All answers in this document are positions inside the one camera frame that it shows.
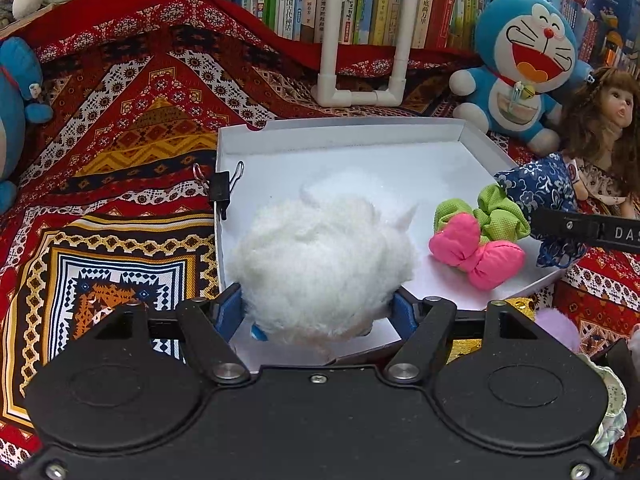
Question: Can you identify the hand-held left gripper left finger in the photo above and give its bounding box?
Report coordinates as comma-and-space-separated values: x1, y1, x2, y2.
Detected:
92, 282, 252, 386

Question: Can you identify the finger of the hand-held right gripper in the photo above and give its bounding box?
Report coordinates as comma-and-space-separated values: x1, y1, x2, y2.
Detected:
529, 207, 640, 256

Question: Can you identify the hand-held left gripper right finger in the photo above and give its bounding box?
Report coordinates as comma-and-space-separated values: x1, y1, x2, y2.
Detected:
384, 287, 548, 385

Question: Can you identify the blue floral scrunchie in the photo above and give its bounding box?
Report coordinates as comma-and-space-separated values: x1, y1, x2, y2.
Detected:
494, 152, 587, 268

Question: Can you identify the white cotton wool ball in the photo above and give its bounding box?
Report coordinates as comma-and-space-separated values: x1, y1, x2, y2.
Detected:
227, 180, 421, 356

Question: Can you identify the white shallow cardboard box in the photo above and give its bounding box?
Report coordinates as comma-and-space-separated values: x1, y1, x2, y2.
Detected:
214, 116, 566, 376

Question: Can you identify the gold sequin scrunchie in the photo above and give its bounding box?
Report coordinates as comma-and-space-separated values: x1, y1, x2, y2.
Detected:
447, 297, 536, 366

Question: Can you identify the purple fluffy scrunchie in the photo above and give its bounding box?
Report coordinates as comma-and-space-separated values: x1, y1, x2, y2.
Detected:
532, 307, 581, 356

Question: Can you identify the black binder clip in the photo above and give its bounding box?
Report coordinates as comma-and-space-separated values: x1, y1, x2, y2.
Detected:
192, 161, 245, 221

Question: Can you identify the brown-haired doll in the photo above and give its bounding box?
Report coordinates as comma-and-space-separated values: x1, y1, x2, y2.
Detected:
555, 67, 640, 221

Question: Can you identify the pale green checked scrunchie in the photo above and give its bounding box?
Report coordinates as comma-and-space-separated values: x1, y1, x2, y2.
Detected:
590, 355, 628, 456

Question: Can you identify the large blue cat plush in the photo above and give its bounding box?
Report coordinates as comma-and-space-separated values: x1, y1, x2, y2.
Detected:
448, 0, 593, 156

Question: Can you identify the red patterned blanket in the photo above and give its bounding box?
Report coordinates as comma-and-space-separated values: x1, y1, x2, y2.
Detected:
0, 0, 640, 461

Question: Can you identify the blue printed box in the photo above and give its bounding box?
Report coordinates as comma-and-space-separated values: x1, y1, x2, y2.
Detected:
582, 0, 640, 68

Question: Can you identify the small blue plush toy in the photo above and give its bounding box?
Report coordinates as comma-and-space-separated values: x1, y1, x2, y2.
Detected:
0, 35, 53, 213

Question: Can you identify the white pipe frame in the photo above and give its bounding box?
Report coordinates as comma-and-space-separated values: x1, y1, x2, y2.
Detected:
316, 0, 423, 108

